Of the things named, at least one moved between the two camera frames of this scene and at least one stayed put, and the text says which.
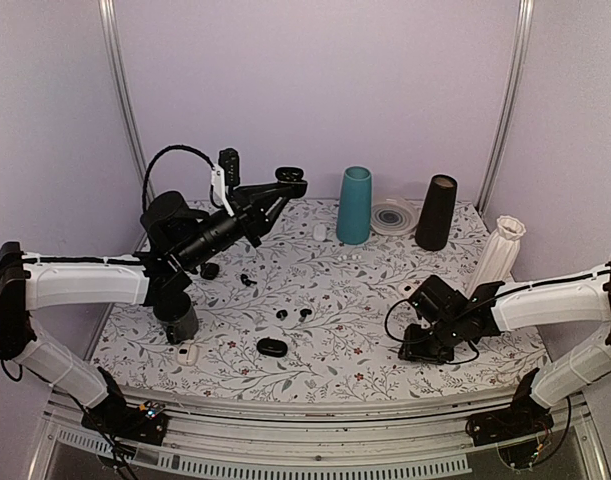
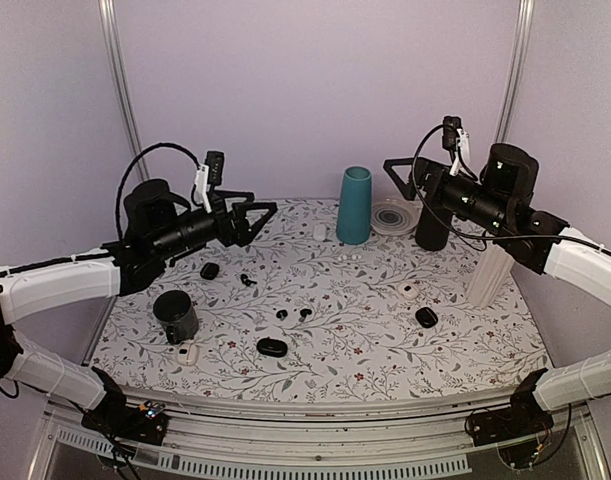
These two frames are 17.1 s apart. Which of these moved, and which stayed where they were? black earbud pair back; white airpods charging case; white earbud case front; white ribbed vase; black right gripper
Moved: black right gripper
Stayed: black earbud pair back; white ribbed vase; white earbud case front; white airpods charging case
